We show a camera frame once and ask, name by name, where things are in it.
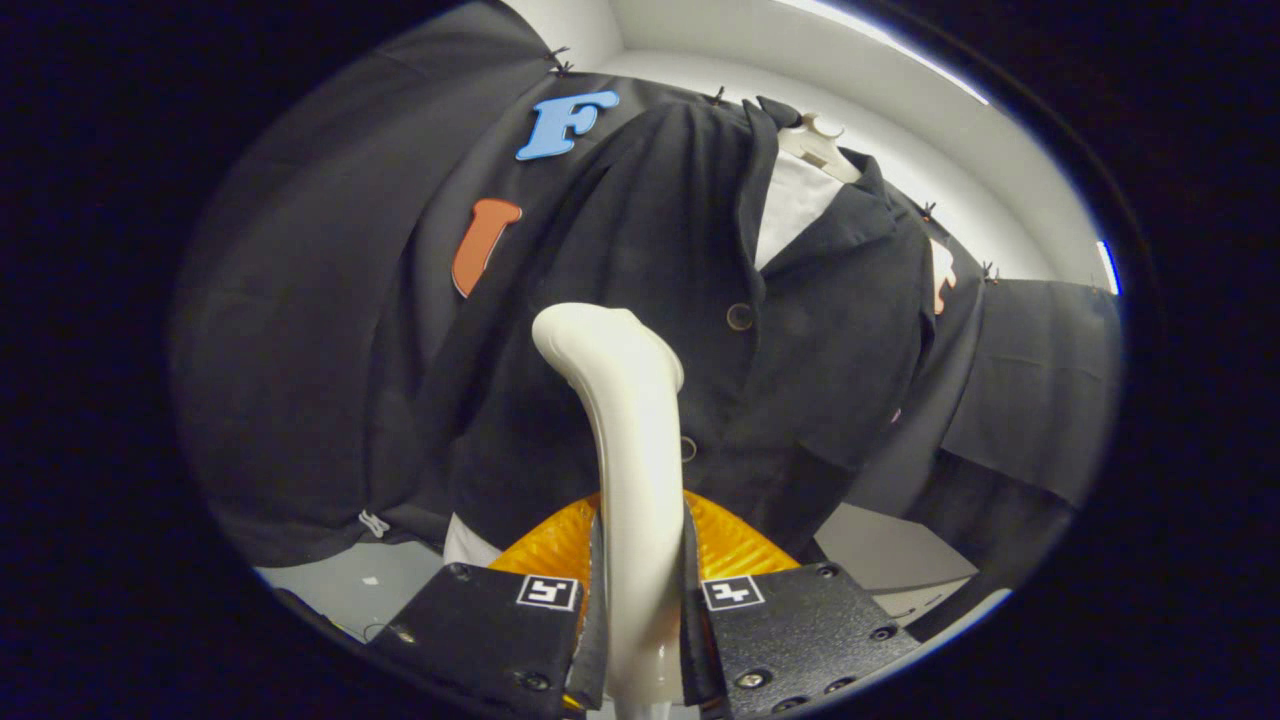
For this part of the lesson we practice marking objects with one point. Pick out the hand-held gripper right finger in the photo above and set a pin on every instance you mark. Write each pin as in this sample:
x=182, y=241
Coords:
x=800, y=630

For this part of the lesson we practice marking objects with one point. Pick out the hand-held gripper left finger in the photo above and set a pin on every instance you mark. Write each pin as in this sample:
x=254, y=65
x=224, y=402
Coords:
x=480, y=630

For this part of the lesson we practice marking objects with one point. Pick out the white garment steamer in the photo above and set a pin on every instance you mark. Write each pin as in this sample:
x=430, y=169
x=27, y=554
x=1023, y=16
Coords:
x=635, y=450

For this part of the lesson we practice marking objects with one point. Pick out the black suit jacket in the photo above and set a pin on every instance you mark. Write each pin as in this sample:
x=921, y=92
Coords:
x=640, y=220

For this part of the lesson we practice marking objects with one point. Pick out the white clothes hanger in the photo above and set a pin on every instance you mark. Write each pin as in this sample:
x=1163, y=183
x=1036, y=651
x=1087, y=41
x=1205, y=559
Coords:
x=815, y=140

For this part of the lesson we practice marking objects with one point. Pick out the grey cabinet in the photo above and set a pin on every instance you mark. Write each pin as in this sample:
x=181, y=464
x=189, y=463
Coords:
x=880, y=545

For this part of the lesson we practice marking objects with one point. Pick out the black backdrop cloth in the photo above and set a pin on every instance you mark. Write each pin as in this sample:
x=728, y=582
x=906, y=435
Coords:
x=330, y=300

